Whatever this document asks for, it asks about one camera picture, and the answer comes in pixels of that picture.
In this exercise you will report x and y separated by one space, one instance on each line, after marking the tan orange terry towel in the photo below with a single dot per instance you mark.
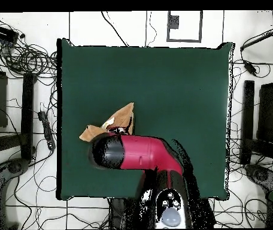
124 115

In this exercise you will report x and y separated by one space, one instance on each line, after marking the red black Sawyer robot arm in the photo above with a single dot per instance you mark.
141 151

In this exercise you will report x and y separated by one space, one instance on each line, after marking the dark green table cloth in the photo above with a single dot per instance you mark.
162 83

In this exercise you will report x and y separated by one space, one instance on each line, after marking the black power strip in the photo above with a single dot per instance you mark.
46 129

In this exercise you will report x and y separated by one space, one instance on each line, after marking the black floor bar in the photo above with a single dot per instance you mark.
247 119
27 115

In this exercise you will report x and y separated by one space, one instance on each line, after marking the grey stand foot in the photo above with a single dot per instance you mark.
261 176
15 167

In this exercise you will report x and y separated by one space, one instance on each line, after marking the black power adapter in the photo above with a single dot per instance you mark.
249 67

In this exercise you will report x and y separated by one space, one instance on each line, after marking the black network switch box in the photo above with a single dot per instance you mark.
2 32

